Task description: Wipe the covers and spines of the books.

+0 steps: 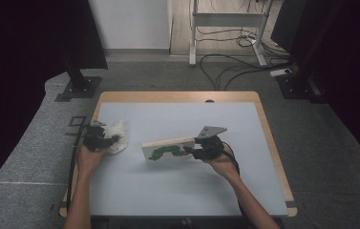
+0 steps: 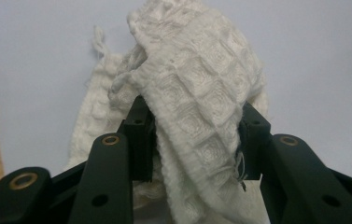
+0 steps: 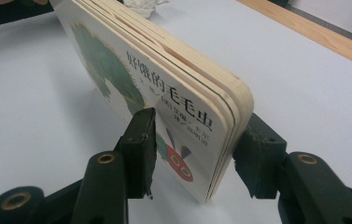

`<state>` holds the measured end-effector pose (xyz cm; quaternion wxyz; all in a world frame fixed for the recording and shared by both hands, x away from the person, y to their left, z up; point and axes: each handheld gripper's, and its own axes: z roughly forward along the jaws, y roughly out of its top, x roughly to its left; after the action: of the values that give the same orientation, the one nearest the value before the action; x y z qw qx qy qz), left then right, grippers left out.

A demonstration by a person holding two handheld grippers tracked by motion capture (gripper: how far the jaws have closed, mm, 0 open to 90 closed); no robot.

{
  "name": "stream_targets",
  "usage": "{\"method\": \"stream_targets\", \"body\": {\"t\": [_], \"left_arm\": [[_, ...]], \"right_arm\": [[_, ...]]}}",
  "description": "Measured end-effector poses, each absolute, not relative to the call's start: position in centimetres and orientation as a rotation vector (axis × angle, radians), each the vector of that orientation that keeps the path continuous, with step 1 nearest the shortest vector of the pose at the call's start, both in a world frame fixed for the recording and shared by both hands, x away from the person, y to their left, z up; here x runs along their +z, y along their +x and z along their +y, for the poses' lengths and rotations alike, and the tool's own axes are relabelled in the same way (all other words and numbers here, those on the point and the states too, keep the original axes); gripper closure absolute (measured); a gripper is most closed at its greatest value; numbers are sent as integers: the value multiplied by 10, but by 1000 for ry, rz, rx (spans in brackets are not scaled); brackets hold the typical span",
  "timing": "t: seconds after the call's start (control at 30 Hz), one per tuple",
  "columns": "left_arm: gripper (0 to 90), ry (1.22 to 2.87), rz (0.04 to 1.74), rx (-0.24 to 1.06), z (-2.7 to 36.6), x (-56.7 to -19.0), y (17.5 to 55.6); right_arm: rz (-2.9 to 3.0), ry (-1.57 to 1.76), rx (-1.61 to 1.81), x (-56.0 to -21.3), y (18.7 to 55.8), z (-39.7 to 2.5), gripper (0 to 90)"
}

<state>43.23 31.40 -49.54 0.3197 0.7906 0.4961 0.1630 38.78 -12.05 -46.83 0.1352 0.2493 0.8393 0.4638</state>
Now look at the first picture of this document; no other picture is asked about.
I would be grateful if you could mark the black tape floor marking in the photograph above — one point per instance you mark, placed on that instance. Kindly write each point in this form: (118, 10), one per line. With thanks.
(78, 117)

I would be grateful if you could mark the light blue table mat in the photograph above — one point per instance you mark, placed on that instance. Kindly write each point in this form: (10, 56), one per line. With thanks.
(184, 120)

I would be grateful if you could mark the person's right hand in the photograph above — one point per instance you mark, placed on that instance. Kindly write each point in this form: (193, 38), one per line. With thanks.
(225, 165)

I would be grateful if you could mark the dark tape strip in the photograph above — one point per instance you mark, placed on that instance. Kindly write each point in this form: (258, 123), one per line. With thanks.
(291, 204)
(63, 204)

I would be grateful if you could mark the person's left hand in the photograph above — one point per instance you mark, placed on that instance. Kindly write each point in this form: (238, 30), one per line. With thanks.
(87, 160)

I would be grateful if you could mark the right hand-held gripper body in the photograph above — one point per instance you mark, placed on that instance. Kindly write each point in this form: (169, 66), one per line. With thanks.
(211, 148)

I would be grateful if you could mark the white textured cloth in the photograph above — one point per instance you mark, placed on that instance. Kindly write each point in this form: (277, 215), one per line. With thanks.
(118, 130)

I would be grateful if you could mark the caterpillar picture book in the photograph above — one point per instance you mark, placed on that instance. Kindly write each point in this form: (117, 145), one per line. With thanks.
(168, 149)

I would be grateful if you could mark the white desk frame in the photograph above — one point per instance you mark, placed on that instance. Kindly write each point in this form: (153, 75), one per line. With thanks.
(225, 19)

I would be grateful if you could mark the dark curtain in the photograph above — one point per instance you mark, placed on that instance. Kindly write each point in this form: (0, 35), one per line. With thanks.
(25, 47)
(352, 63)

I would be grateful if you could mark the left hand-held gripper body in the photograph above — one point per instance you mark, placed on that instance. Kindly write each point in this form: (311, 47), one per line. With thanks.
(95, 138)

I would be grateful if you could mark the white power strip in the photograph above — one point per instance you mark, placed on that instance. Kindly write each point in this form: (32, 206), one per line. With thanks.
(279, 72)

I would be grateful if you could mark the black stand with base plate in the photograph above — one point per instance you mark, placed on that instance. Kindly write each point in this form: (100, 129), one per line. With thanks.
(82, 89)
(292, 89)

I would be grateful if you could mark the wooden table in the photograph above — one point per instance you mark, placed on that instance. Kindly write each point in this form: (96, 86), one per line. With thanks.
(168, 96)

